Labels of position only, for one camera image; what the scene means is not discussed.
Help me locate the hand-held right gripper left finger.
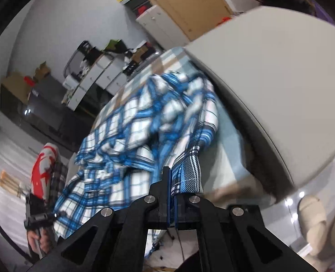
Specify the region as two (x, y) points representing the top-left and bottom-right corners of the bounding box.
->
(28, 167), (172, 272)

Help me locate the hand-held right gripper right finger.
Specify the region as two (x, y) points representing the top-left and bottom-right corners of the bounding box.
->
(171, 188), (318, 272)

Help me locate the blue plaid shirt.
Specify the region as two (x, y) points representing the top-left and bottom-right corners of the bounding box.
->
(52, 72), (219, 240)

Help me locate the person's left hand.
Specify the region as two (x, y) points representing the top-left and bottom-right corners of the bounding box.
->
(27, 228), (55, 257)

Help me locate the grey plaid garment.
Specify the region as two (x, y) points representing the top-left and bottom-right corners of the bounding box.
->
(47, 161), (69, 208)

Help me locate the red and white garment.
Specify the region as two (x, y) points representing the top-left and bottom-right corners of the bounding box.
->
(31, 144), (59, 202)

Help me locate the grey cabinet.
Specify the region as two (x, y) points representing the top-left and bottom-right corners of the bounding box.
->
(0, 74), (80, 148)

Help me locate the checkered bed sheet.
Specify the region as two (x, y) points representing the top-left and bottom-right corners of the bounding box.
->
(91, 47), (256, 202)

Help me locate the beige chair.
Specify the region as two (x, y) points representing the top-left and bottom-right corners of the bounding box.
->
(298, 195), (335, 261)

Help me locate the cardboard box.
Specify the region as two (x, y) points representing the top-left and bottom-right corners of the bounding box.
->
(33, 61), (52, 81)

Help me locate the white drawer desk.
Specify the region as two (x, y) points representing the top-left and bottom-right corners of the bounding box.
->
(61, 52), (128, 111)

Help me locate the arched mirror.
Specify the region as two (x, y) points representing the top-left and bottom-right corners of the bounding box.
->
(64, 41), (100, 78)

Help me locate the padded grey headboard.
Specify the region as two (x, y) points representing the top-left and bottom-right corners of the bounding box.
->
(184, 6), (335, 204)

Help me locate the green cloth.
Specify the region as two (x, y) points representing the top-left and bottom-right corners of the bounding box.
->
(103, 40), (121, 52)

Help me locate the small white cabinet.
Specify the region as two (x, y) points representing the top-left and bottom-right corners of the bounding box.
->
(136, 5), (191, 51)

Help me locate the wooden door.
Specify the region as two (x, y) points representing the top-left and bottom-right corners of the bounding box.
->
(125, 0), (239, 41)

